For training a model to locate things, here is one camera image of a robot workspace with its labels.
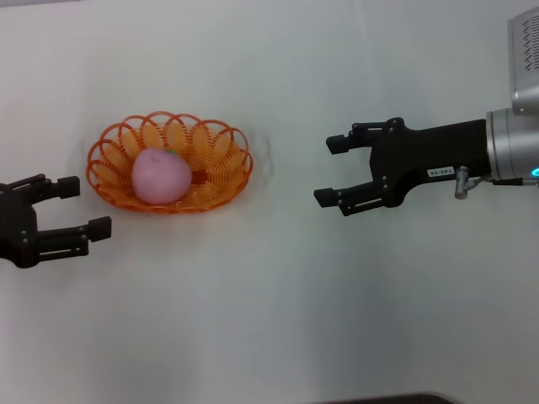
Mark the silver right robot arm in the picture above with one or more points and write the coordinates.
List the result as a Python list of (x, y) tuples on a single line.
[(513, 143)]

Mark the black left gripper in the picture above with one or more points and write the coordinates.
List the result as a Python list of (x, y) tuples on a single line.
[(17, 227)]

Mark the pink peach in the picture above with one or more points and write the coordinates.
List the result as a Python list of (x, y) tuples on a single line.
[(162, 177)]

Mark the silver vented box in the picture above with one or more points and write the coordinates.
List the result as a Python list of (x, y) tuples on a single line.
[(524, 54)]

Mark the dark curved panel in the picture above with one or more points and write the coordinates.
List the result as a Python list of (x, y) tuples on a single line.
[(391, 399)]

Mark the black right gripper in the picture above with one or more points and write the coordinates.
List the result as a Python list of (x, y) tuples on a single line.
[(429, 153)]

